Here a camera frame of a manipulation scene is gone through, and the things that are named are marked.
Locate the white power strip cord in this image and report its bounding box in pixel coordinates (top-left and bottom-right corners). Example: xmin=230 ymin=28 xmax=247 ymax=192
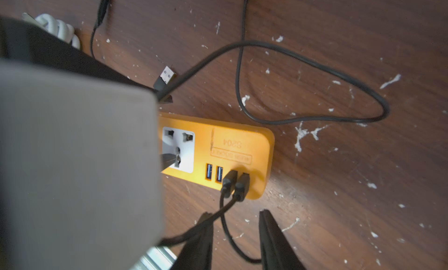
xmin=20 ymin=12 xmax=82 ymax=50

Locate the black usb cable orange fan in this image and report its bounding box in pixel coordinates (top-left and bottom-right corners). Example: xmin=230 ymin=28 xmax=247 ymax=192
xmin=156 ymin=0 xmax=390 ymax=126

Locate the yellow power strip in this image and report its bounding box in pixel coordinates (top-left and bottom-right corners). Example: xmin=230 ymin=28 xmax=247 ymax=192
xmin=158 ymin=112 xmax=275 ymax=200

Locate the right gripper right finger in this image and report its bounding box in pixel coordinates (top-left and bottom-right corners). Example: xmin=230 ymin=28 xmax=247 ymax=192
xmin=259 ymin=209 xmax=306 ymax=270

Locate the aluminium front rail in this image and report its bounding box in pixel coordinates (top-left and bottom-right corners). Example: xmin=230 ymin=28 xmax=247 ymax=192
xmin=130 ymin=247 xmax=177 ymax=270

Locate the black usb cable white fan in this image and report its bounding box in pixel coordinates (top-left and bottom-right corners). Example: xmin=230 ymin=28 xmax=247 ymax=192
xmin=153 ymin=170 xmax=242 ymax=249

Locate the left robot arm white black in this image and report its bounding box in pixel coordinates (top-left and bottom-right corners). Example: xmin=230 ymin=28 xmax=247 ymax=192
xmin=1 ymin=17 xmax=164 ymax=270

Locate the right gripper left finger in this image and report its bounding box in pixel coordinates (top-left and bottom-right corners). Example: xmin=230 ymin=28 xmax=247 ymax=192
xmin=170 ymin=223 xmax=214 ymax=270

